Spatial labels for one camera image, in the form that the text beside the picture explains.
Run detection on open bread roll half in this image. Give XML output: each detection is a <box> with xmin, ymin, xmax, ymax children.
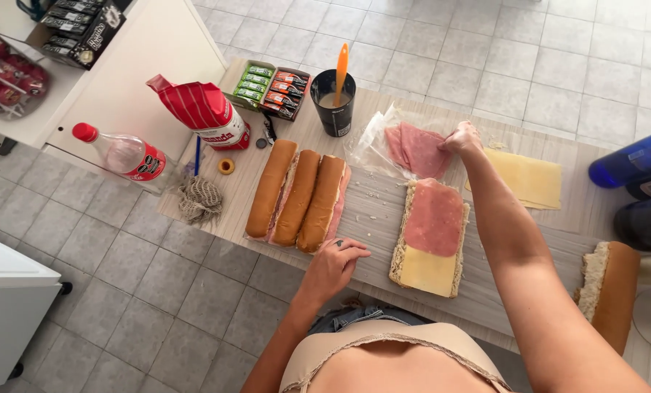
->
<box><xmin>389</xmin><ymin>179</ymin><xmax>471</xmax><ymax>299</ymax></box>

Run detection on bag of red candies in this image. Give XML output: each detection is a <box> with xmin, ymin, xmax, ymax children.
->
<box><xmin>0</xmin><ymin>21</ymin><xmax>51</xmax><ymax>119</ymax></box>

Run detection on white appliance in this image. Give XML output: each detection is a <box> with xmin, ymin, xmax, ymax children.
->
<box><xmin>0</xmin><ymin>234</ymin><xmax>73</xmax><ymax>392</ymax></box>

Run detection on person's right hand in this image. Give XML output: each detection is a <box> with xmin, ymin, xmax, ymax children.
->
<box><xmin>437</xmin><ymin>120</ymin><xmax>486</xmax><ymax>162</ymax></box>

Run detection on clear plastic ham bag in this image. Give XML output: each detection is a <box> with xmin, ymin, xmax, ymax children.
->
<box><xmin>343</xmin><ymin>103</ymin><xmax>457</xmax><ymax>181</ymax></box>

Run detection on closed ham sandwich roll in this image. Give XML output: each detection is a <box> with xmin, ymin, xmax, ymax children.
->
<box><xmin>296</xmin><ymin>155</ymin><xmax>352</xmax><ymax>254</ymax></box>
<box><xmin>245</xmin><ymin>139</ymin><xmax>299</xmax><ymax>240</ymax></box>
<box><xmin>270</xmin><ymin>150</ymin><xmax>322</xmax><ymax>247</ymax></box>

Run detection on person's denim shorts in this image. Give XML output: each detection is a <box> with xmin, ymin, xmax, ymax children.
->
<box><xmin>307</xmin><ymin>305</ymin><xmax>431</xmax><ymax>335</ymax></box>

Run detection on bread roll top half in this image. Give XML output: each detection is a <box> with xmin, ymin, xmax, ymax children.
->
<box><xmin>573</xmin><ymin>241</ymin><xmax>642</xmax><ymax>357</ymax></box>

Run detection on blue plastic bottle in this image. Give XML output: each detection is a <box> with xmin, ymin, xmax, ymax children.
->
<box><xmin>588</xmin><ymin>124</ymin><xmax>651</xmax><ymax>190</ymax></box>

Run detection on row of orange packets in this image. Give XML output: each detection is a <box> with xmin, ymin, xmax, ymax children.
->
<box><xmin>262</xmin><ymin>71</ymin><xmax>310</xmax><ymax>118</ymax></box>

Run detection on row of green packets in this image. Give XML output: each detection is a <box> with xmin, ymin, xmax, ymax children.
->
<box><xmin>234</xmin><ymin>65</ymin><xmax>275</xmax><ymax>103</ymax></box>

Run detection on person's left hand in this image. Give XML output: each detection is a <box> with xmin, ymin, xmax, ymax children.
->
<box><xmin>303</xmin><ymin>237</ymin><xmax>371</xmax><ymax>307</ymax></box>

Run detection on cardboard display carton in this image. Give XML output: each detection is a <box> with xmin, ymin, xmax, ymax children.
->
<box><xmin>223</xmin><ymin>59</ymin><xmax>313</xmax><ymax>121</ymax></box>

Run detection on red striped paper bag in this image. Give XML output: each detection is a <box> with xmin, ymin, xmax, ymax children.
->
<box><xmin>146</xmin><ymin>74</ymin><xmax>251</xmax><ymax>151</ymax></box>

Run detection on dark bottle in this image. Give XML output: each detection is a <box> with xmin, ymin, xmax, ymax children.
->
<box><xmin>613</xmin><ymin>195</ymin><xmax>651</xmax><ymax>253</ymax></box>

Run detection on clear bottle with red cap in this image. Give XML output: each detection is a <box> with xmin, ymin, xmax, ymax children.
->
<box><xmin>72</xmin><ymin>122</ymin><xmax>182</xmax><ymax>197</ymax></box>

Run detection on orange spatula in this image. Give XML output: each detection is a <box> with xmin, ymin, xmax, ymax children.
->
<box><xmin>334</xmin><ymin>43</ymin><xmax>350</xmax><ymax>108</ymax></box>

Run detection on yellow cheese slice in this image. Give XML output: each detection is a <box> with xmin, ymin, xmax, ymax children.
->
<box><xmin>399</xmin><ymin>245</ymin><xmax>458</xmax><ymax>298</ymax></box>

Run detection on black plastic cup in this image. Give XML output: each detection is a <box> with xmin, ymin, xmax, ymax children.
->
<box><xmin>310</xmin><ymin>69</ymin><xmax>357</xmax><ymax>138</ymax></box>

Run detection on pink ham slice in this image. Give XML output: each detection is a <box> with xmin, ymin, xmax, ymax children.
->
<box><xmin>384</xmin><ymin>126</ymin><xmax>408</xmax><ymax>169</ymax></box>
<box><xmin>403</xmin><ymin>178</ymin><xmax>465</xmax><ymax>258</ymax></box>
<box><xmin>399</xmin><ymin>121</ymin><xmax>453</xmax><ymax>180</ymax></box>

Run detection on carton of black packets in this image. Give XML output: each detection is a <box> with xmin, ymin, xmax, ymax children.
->
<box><xmin>27</xmin><ymin>0</ymin><xmax>127</xmax><ymax>71</ymax></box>

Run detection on stack of yellow cheese slices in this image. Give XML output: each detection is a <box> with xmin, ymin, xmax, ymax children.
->
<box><xmin>465</xmin><ymin>148</ymin><xmax>563</xmax><ymax>211</ymax></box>

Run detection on person's beige top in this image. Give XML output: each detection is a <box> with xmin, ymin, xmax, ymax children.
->
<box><xmin>279</xmin><ymin>319</ymin><xmax>516</xmax><ymax>393</ymax></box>

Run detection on white counter cabinet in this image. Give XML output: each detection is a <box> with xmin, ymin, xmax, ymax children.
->
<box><xmin>0</xmin><ymin>0</ymin><xmax>228</xmax><ymax>160</ymax></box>

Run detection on beige mesh net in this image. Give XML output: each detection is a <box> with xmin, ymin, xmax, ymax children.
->
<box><xmin>176</xmin><ymin>175</ymin><xmax>224</xmax><ymax>226</ymax></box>

